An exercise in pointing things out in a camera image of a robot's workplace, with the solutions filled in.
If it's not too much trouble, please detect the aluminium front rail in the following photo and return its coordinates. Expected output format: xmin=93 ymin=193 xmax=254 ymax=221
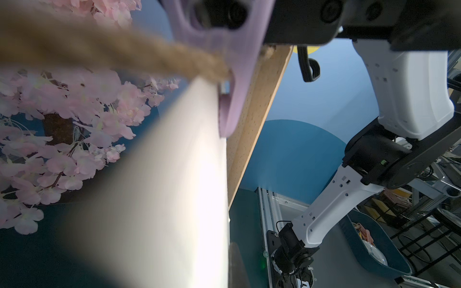
xmin=256 ymin=187 xmax=309 ymax=288

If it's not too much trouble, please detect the pink cherry blossom tree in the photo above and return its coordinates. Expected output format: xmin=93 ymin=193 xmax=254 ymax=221
xmin=0 ymin=0 xmax=181 ymax=236

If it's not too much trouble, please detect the jute string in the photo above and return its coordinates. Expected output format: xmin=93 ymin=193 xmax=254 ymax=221
xmin=0 ymin=6 xmax=231 ymax=84

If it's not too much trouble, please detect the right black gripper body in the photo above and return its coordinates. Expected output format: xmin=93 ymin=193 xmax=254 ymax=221
xmin=264 ymin=0 xmax=461 ymax=50

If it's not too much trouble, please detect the wooden drying rack frame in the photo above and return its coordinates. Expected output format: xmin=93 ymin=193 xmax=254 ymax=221
xmin=227 ymin=46 xmax=294 ymax=207

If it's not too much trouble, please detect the white postcard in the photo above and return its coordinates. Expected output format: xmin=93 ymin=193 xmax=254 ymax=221
xmin=61 ymin=78 xmax=229 ymax=288

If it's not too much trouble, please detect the purple clothespin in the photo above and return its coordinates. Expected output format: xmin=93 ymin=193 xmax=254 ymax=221
xmin=161 ymin=1 xmax=275 ymax=138

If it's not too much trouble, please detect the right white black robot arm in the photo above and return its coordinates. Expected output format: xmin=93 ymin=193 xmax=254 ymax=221
xmin=264 ymin=1 xmax=461 ymax=288

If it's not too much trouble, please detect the blue storage bin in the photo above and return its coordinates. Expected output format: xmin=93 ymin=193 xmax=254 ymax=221
xmin=338 ymin=210 xmax=412 ymax=280

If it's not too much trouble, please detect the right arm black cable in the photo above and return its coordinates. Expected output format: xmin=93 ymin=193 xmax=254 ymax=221
xmin=297 ymin=46 xmax=321 ymax=84

